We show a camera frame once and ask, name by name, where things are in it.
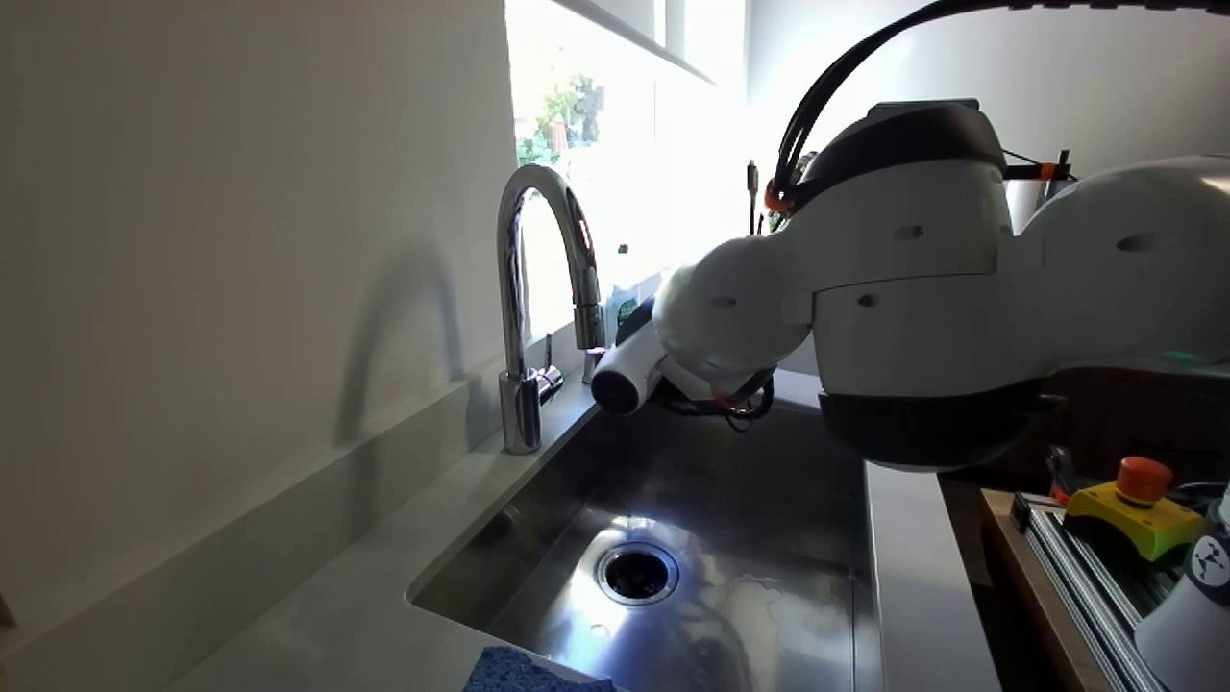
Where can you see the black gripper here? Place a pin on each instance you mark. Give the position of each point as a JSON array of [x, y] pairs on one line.
[[718, 398]]

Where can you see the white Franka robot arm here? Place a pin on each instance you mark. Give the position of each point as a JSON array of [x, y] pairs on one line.
[[924, 282]]

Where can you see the white framed window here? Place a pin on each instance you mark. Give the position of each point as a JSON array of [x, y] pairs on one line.
[[578, 116]]

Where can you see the stainless steel sink basin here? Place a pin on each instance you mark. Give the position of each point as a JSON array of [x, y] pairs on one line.
[[718, 540]]

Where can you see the round sink drain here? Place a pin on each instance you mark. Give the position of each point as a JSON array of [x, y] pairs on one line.
[[635, 576]]

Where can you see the chrome gooseneck faucet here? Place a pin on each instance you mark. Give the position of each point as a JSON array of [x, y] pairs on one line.
[[514, 319]]

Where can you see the blue sponge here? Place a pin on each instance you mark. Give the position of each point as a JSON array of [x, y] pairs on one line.
[[523, 672]]

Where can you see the robot mounting table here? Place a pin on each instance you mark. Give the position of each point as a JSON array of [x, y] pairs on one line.
[[1078, 601]]

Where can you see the yellow emergency stop button box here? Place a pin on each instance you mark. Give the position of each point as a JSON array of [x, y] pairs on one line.
[[1136, 513]]

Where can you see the dark wooden base cabinet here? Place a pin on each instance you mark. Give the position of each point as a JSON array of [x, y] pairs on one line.
[[1153, 423]]

